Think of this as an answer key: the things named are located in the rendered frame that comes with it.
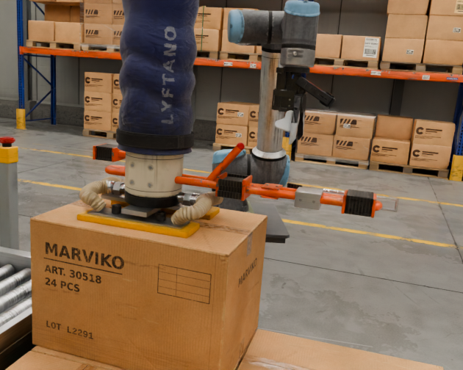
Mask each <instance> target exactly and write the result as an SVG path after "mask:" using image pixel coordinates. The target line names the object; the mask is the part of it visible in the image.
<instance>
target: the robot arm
mask: <svg viewBox="0 0 463 370"><path fill-rule="evenodd" d="M319 14H320V5H319V4H318V3H317V2H313V1H298V0H291V1H287V2H286V4H285V7H284V11H264V10H239V9H236V10H230V11H229V15H228V27H227V33H228V40H229V42H230V43H236V44H237V45H239V46H261V47H262V65H261V79H260V93H259V119H258V133H257V146H256V147H255V148H253V150H252V154H247V153H246V150H245V149H243V150H242V151H241V152H240V153H239V154H238V156H237V157H236V158H235V159H234V160H233V161H232V162H231V163H230V165H229V166H228V167H227V168H226V169H225V170H224V171H223V172H222V173H224V172H227V176H228V173H233V174H239V175H252V183H254V184H265V183H269V184H280V185H283V187H284V186H286V184H287V181H288V177H289V173H290V157H289V156H288V155H287V154H286V150H285V149H283V147H282V140H283V131H286V132H289V133H290V137H289V145H291V144H292V143H293V142H294V140H295V139H296V134H297V131H298V140H299V139H300V138H301V137H302V136H303V134H304V121H305V110H306V94H307V93H309V94H311V95H312V96H314V97H315V98H316V99H318V100H319V102H320V103H321V104H322V105H323V106H326V107H327V106H329V107H331V106H333V104H334V102H335V101H336V100H335V99H334V96H333V95H332V94H331V93H329V92H324V91H322V90H321V89H320V88H318V87H317V86H315V85H314V84H313V83H311V82H310V81H308V80H306V79H305V78H304V77H303V76H301V74H302V73H309V72H310V68H313V67H314V63H315V49H316V41H317V27H318V20H319ZM293 75H294V76H293ZM292 76H293V77H294V79H293V78H292ZM284 112H286V114H285V116H284ZM232 150H233V149H226V150H218V151H215V152H214V154H213V159H212V171H213V170H214V169H215V168H216V167H217V166H218V165H219V164H220V163H221V162H222V161H223V160H224V159H225V158H226V156H227V155H228V154H229V153H230V152H231V151H232ZM222 173H221V174H222ZM214 207H218V208H223V209H228V210H233V211H242V212H247V211H248V201H247V199H245V200H244V201H242V200H241V199H240V200H238V199H232V198H227V197H224V198H223V202H222V203H221V204H217V205H215V206H214Z"/></svg>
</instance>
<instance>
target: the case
mask: <svg viewBox="0 0 463 370"><path fill-rule="evenodd" d="M91 208H92V207H90V206H89V205H87V204H85V203H83V202H82V200H78V201H76V202H74V203H70V204H68V205H66V206H62V207H60V208H56V209H54V210H52V211H48V212H46V213H44V214H40V215H37V216H36V217H32V218H30V242H31V280H32V343H33V344H34V345H37V346H40V347H45V348H48V349H53V350H56V351H59V352H64V353H67V354H69V355H75V356H77V357H81V358H85V359H88V360H93V361H96V362H99V363H104V364H107V365H110V366H115V367H118V368H121V369H125V370H233V369H234V367H235V365H236V364H237V361H238V360H239V359H240V356H241V355H242V353H243V351H244V350H245V348H246V346H247V345H248V342H249V341H250V340H251V337H252V336H253V334H254V332H255V331H256V329H257V327H258V319H259V303H260V294H261V286H262V270H263V262H264V254H265V238H266V229H267V220H268V216H266V215H261V214H252V213H247V212H242V211H233V210H228V209H223V208H220V212H219V213H218V214H217V215H216V216H214V217H213V218H212V219H211V220H203V219H198V220H197V219H195V220H191V222H197V223H199V229H198V230H197V231H196V232H195V233H193V234H192V235H191V236H189V237H188V238H187V239H186V238H181V237H176V236H168V235H163V234H158V233H150V232H145V231H137V230H132V229H128V228H119V227H115V226H111V225H102V224H98V223H93V222H85V221H80V220H77V214H80V213H82V212H83V211H87V210H88V209H91Z"/></svg>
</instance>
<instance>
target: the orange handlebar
mask: <svg viewBox="0 0 463 370"><path fill-rule="evenodd" d="M118 157H123V158H126V151H122V150H120V151H118ZM105 172H106V173H108V174H111V175H121V176H125V166H121V165H109V166H107V167H105ZM182 176H184V177H182ZM182 176H176V177H175V180H174V181H175V183H176V184H184V185H190V186H200V187H206V188H211V189H216V179H215V180H214V181H209V180H205V179H206V178H207V177H204V176H198V175H188V174H182ZM185 176H187V177H190V178H187V177H185ZM198 178H200V179H198ZM201 178H202V179H201ZM203 179H204V180H203ZM296 190H297V189H293V188H287V187H283V185H280V184H269V183H265V184H254V183H250V185H249V186H246V188H245V193H248V194H254V195H261V196H260V197H263V198H270V199H275V200H278V199H279V198H285V199H291V200H294V199H295V191H296ZM342 200H343V195H337V194H331V193H325V192H324V193H323V195H321V199H320V203H322V204H327V205H333V206H342ZM381 208H382V203H381V202H380V201H379V200H376V210H375V211H378V210H380V209H381Z"/></svg>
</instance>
